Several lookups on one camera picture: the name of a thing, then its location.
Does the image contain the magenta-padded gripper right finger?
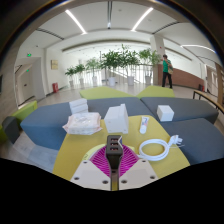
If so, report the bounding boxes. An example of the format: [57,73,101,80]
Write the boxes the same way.
[117,144,159,191]

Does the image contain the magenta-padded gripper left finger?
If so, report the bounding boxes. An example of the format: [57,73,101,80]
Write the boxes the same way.
[70,144,114,192]

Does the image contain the black charger block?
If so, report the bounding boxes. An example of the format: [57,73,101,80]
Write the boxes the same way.
[105,134,124,182]

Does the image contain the white tube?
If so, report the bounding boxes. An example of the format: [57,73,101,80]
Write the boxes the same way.
[139,116,150,135]

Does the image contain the wet wipes pack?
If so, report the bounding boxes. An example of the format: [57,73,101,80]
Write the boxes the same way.
[62,111,103,136]

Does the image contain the tall white paper box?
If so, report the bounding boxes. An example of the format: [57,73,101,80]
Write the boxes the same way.
[103,103,130,135]

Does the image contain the long grey sofa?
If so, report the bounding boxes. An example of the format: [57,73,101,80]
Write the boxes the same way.
[19,96,154,151]

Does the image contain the small white cube box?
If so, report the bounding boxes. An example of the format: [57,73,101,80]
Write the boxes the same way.
[156,104,175,123]

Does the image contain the stack of white tissue packs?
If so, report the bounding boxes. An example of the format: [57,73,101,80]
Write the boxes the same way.
[68,97,89,115]

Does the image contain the wide grey sofa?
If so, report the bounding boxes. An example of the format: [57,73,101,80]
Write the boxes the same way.
[159,117,224,166]

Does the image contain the yellow-green sofa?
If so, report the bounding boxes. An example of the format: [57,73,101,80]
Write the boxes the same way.
[135,85,176,100]
[78,86,136,101]

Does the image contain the grey sofa with white box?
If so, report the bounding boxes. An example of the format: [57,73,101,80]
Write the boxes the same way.
[139,96,220,125]

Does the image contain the green seat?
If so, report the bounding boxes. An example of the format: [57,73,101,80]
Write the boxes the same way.
[0,99,39,143]

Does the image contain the dark grey ottoman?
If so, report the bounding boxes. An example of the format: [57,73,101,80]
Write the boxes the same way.
[1,115,21,145]

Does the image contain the red fire extinguisher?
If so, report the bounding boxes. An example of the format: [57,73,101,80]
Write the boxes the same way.
[51,82,60,94]

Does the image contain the wooden bench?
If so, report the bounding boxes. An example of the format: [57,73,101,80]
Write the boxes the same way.
[192,89,224,114]

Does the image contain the person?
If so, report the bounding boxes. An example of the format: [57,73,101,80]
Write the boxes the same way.
[161,54,175,90]

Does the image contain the row of potted plants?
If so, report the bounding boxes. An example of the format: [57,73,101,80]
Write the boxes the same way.
[64,44,163,90]

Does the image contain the ceiling strip lights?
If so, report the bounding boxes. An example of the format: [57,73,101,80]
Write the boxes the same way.
[64,6,218,54]

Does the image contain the white coiled cable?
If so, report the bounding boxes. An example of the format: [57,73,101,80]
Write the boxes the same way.
[137,134,185,162]

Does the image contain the yellow wall picture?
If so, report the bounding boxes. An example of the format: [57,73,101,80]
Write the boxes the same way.
[50,59,59,71]

